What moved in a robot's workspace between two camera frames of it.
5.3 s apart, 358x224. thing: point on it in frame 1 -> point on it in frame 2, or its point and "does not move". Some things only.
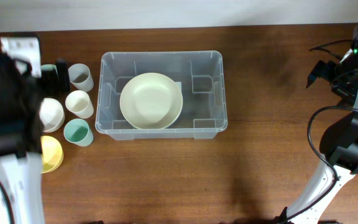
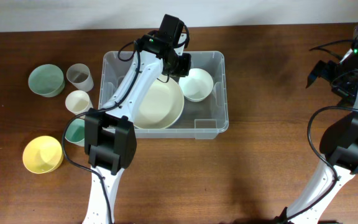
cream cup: (78, 102) does not move
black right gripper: (324, 70) does not move
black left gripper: (50, 79) -> (184, 66)
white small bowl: (51, 114) -> (197, 85)
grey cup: (81, 77) does not move
